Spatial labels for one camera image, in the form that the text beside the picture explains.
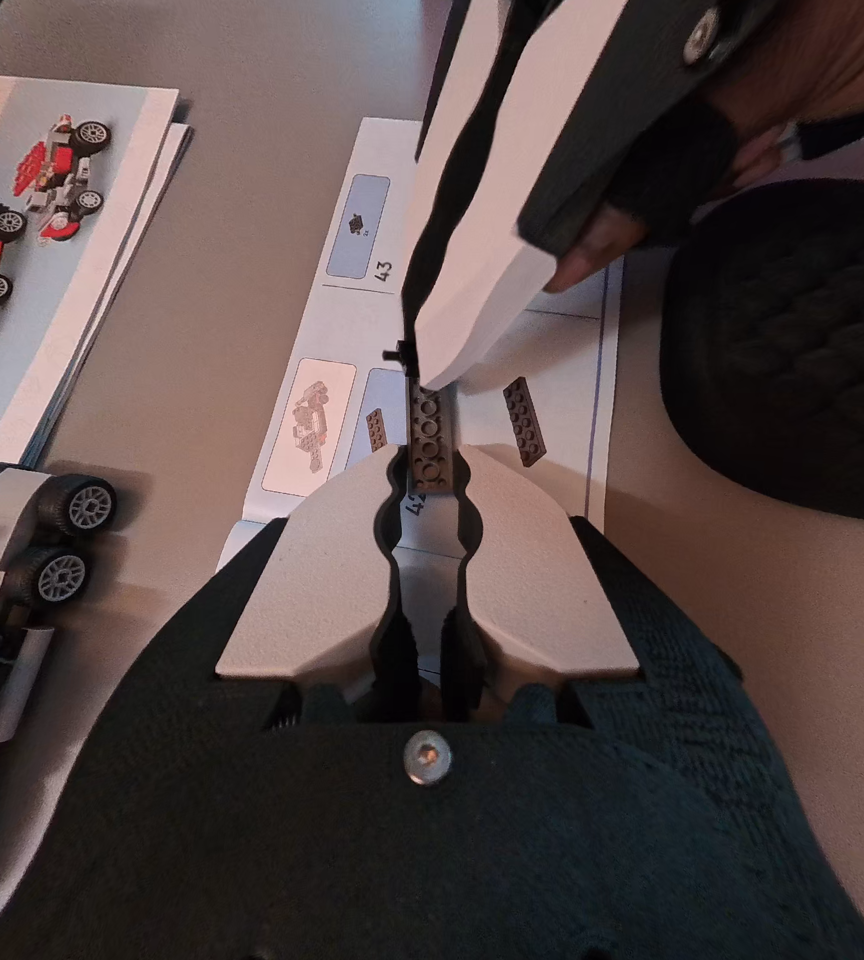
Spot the person's right hand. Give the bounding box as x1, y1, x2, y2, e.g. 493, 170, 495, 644
549, 0, 864, 294

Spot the black quilted pad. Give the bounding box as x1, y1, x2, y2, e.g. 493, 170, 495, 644
660, 180, 864, 526

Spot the closed lego instruction booklet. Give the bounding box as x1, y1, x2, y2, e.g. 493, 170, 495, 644
0, 75, 193, 466

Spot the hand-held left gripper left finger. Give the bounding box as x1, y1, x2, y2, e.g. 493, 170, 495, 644
218, 447, 418, 721

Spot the dark lego plate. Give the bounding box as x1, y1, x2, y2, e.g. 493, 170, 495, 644
410, 383, 455, 489

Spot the small lego wheel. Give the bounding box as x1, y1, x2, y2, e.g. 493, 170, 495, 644
20, 548, 95, 609
50, 476, 118, 538

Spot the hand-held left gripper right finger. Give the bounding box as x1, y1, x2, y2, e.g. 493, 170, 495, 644
447, 447, 643, 721

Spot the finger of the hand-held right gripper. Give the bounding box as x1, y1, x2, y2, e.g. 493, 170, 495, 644
402, 0, 553, 369
420, 0, 673, 391

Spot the open lego instruction booklet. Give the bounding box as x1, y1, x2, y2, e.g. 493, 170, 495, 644
218, 117, 628, 676

